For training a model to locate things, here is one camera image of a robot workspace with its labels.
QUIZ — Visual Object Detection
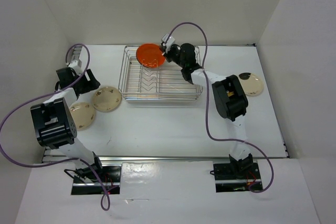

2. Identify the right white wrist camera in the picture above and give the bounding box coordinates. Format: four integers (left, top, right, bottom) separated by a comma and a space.
160, 34, 175, 52

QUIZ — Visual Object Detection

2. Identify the large beige plate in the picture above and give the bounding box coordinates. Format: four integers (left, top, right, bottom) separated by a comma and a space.
91, 86, 122, 112

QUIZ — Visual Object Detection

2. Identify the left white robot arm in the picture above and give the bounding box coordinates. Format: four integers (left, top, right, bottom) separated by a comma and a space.
30, 67, 104, 182

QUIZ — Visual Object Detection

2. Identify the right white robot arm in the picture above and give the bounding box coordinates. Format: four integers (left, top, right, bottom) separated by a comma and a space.
160, 43, 253, 178

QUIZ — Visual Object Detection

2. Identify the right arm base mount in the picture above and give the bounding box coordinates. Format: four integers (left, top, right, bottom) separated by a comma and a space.
209, 154, 263, 193

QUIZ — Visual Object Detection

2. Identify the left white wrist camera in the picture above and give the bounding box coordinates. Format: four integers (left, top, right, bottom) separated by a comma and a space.
67, 56, 82, 75

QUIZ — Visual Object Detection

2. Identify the small beige calligraphy plate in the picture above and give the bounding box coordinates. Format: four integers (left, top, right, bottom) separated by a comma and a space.
69, 102, 96, 131

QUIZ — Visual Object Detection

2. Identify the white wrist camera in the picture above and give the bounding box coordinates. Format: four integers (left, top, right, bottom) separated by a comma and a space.
160, 34, 175, 52
67, 56, 82, 75

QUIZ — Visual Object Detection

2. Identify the wire dish rack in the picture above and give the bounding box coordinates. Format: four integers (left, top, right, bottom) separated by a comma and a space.
118, 46, 203, 103

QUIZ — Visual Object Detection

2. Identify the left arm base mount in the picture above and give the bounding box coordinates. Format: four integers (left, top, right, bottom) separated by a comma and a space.
64, 155, 123, 196

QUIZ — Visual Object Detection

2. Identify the cream plate with black patch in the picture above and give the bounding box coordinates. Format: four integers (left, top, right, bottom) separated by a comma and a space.
238, 72, 264, 96

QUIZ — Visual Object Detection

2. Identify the aluminium front rail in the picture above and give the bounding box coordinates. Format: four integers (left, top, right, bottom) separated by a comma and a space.
43, 155, 289, 163

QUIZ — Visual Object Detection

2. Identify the orange plate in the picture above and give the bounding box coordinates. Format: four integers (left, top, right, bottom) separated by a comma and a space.
136, 44, 165, 69

